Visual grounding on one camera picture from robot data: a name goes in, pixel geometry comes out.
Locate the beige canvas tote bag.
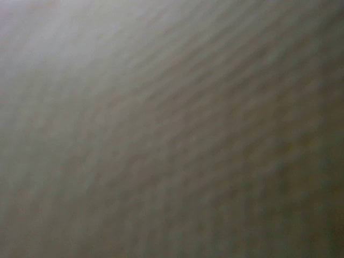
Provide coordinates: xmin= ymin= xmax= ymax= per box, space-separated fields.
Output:
xmin=1 ymin=1 xmax=343 ymax=257

